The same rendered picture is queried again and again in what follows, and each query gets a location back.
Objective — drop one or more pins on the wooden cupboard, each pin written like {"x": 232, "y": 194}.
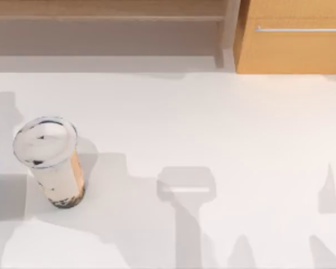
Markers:
{"x": 291, "y": 53}

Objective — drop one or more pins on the open wooden shelf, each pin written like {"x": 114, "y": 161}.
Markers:
{"x": 106, "y": 28}

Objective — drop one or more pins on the bubble tea cup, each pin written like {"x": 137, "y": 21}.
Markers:
{"x": 49, "y": 157}

